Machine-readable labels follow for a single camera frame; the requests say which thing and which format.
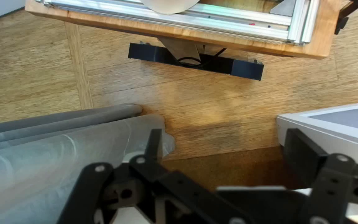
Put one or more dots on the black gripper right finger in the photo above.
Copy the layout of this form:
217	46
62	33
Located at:
331	177

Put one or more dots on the grey curtain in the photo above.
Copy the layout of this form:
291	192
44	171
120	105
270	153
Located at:
43	157

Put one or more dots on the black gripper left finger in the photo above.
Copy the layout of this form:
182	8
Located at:
177	199

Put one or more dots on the black stereo camera bar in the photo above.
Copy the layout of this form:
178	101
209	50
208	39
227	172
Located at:
251	70

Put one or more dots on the white cabinet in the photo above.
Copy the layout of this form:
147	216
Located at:
333	129

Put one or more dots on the wooden base with aluminium frame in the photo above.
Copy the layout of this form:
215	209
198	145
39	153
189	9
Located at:
306	31

